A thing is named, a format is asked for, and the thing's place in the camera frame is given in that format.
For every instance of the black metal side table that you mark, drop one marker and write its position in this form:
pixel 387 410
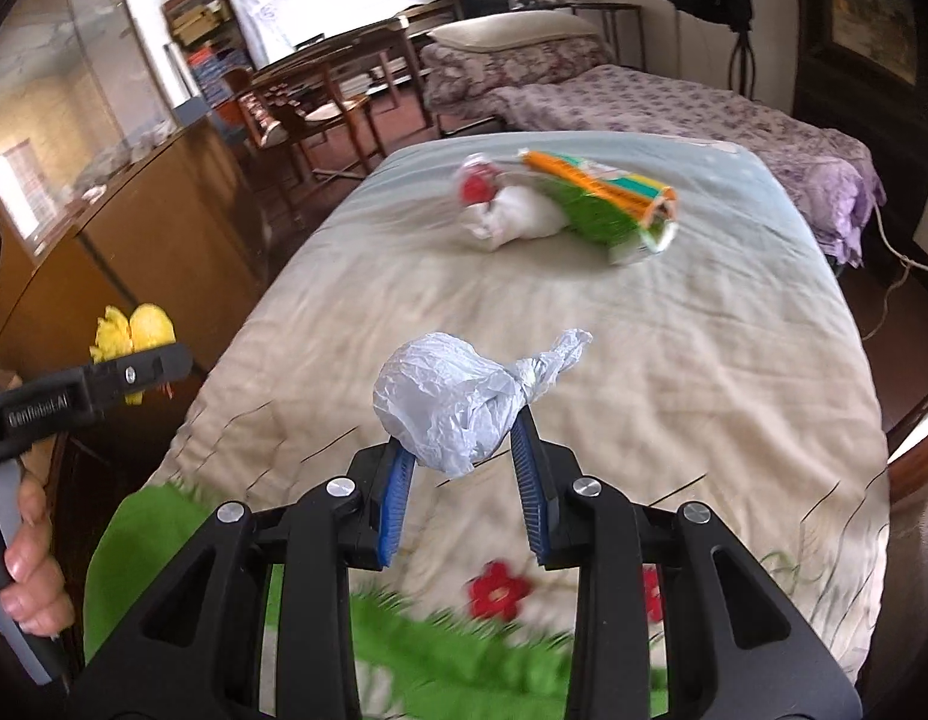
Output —
pixel 622 27

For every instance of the wooden cabinet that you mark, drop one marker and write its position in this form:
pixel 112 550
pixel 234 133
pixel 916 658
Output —
pixel 180 230

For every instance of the white pillow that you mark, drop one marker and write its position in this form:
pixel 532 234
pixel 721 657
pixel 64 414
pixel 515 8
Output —
pixel 512 30

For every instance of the wooden desk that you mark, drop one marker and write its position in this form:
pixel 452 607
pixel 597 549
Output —
pixel 348 51

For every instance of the wooden chair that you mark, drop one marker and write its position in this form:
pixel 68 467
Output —
pixel 908 453
pixel 280 120

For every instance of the folded floral quilt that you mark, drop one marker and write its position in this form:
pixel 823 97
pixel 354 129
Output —
pixel 456 76

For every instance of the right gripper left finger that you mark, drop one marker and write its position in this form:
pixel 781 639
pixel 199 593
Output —
pixel 191 646

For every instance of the cluttered bookshelf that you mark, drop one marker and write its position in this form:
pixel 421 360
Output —
pixel 209 39

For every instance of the orange green snack wrapper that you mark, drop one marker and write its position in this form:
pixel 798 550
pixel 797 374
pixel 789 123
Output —
pixel 631 216

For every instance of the clear cup with red wrapper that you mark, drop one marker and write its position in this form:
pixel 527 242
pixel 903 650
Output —
pixel 477 181

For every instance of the wooden chair at right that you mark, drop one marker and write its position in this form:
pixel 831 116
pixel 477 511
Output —
pixel 908 453

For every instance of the person's left hand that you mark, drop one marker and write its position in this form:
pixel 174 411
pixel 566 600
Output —
pixel 36 597

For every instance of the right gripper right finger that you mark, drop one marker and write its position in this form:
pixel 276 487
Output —
pixel 736 647

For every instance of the white plastic bag ball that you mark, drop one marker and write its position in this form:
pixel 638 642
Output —
pixel 450 407

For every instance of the purple floral bed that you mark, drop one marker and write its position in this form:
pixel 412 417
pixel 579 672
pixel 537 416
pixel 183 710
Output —
pixel 829 175

